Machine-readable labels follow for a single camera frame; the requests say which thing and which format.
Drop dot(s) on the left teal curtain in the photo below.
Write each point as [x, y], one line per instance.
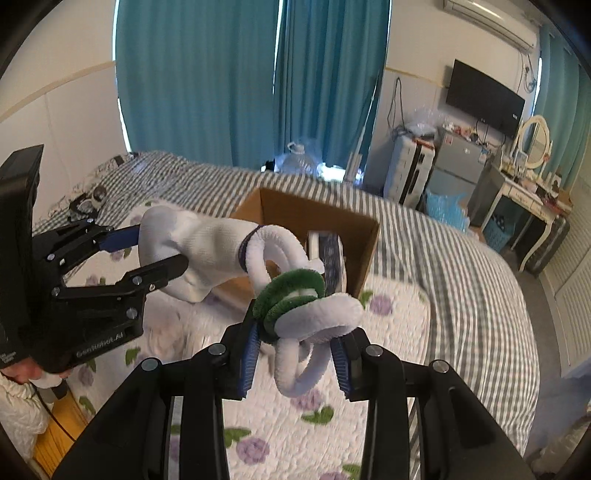
[195, 78]

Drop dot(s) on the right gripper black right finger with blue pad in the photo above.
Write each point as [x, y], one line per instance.
[458, 437]

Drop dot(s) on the black wall television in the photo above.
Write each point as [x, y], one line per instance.
[486, 99]

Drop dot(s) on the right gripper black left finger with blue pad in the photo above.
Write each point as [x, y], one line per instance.
[129, 436]

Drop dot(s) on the person's hand white glove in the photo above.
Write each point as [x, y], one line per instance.
[28, 371]

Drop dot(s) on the white oval vanity mirror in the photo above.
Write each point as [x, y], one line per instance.
[532, 144]

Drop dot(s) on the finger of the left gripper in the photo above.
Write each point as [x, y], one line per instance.
[134, 281]
[58, 251]

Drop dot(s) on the white dressing table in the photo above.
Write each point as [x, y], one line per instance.
[528, 201]

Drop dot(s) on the middle teal curtain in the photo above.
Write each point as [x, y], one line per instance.
[329, 69]

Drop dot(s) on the white quilt purple flowers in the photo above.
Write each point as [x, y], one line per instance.
[318, 435]

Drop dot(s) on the brown cardboard box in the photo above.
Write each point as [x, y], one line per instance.
[344, 240]

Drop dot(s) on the white suitcase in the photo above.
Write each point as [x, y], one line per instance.
[409, 170]

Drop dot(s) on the blue plastic bag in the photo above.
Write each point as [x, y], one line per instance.
[447, 209]

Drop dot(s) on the blue laundry basket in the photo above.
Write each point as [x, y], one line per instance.
[499, 230]

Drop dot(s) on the silver mini fridge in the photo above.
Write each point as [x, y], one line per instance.
[457, 166]

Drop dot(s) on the right teal curtain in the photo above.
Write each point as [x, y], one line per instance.
[564, 102]

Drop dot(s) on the floral tissue pouch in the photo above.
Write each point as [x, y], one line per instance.
[327, 247]

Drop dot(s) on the dark striped suitcase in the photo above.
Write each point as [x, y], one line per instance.
[542, 256]

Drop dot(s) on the cream louvered wardrobe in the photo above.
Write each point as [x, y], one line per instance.
[566, 282]

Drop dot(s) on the black white small gadget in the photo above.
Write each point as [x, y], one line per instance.
[87, 205]

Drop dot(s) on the grey checked duvet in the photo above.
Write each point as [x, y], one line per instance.
[480, 321]

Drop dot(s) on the white sock blue band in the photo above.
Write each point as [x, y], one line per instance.
[210, 244]

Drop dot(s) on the teal curtain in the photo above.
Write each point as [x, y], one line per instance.
[195, 78]
[564, 102]
[329, 69]

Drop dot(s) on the clear water jug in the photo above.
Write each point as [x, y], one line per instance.
[302, 157]

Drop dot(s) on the white air conditioner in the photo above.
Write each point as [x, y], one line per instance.
[500, 23]

